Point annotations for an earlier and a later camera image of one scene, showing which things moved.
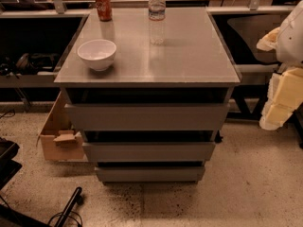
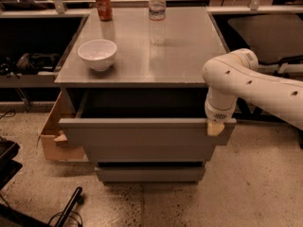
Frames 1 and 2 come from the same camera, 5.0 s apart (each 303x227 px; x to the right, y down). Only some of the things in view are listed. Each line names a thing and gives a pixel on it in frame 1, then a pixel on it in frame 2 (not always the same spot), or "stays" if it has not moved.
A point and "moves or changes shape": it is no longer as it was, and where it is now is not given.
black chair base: (8, 168) stays
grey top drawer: (147, 117) moves or changes shape
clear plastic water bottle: (156, 10) stays
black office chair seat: (253, 29) stays
